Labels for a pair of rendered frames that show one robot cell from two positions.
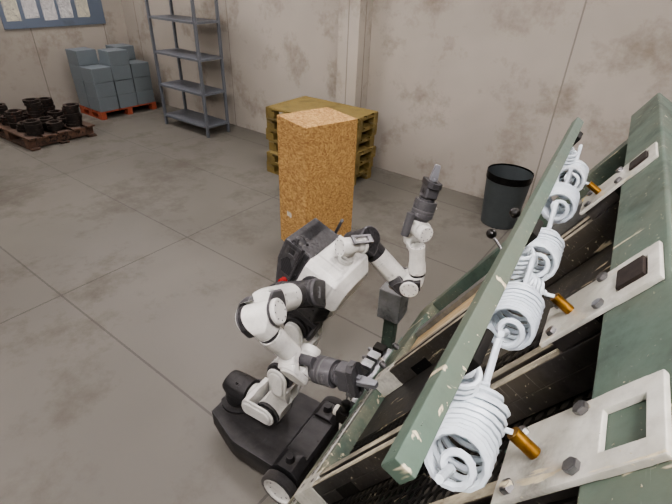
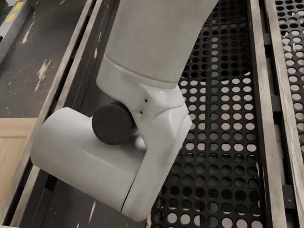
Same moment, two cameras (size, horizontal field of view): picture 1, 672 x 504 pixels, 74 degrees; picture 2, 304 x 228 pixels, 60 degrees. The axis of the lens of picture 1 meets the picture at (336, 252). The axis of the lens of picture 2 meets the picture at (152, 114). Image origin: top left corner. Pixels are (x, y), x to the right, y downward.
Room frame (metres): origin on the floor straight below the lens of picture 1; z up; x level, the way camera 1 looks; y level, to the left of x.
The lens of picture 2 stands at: (1.04, 0.35, 1.23)
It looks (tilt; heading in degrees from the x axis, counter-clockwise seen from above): 2 degrees up; 255
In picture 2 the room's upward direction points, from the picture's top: straight up
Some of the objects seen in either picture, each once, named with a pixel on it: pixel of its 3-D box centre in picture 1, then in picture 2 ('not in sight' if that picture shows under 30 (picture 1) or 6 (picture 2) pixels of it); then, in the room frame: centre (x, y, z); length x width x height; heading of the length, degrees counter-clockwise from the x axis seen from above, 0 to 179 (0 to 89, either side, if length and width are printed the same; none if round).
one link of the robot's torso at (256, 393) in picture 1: (267, 401); not in sight; (1.61, 0.33, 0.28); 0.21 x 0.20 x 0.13; 60
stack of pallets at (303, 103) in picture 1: (320, 142); not in sight; (5.49, 0.24, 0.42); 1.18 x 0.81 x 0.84; 54
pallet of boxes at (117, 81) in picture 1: (113, 80); not in sight; (8.05, 3.95, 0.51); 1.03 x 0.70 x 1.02; 144
